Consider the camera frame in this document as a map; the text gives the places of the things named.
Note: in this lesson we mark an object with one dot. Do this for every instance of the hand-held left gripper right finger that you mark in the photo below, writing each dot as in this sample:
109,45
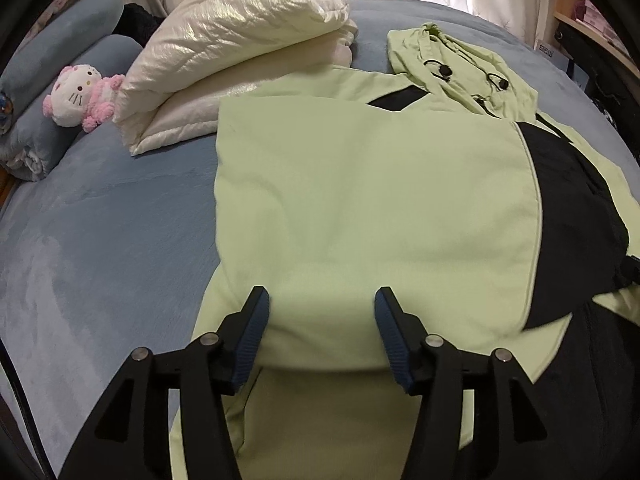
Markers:
395,340

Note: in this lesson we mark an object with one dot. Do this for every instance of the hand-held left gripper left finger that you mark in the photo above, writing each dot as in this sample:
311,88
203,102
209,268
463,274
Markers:
250,330

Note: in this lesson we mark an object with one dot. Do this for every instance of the green and black hooded jacket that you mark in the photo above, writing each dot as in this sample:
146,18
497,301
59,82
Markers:
350,185

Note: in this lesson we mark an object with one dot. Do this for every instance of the blue bed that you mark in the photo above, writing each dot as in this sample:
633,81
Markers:
100,235

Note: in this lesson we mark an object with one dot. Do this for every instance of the orange wooden furniture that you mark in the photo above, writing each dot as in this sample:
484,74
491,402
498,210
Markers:
4,185

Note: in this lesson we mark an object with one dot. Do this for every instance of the rolled blue-grey blanket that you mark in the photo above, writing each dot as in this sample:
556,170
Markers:
30,145
65,30

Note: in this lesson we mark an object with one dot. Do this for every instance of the pink cat plush toy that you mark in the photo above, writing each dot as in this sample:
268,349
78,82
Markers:
75,95

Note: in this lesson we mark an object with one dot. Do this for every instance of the white puffer jacket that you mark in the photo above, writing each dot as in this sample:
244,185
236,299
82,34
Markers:
225,35

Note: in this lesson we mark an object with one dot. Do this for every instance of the black fluffy cloth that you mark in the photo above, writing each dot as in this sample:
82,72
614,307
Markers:
137,22

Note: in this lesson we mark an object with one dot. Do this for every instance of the white cardboard box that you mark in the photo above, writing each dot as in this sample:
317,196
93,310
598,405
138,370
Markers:
547,50

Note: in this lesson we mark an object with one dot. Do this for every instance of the pink drawer organizer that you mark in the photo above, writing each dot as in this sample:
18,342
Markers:
595,15

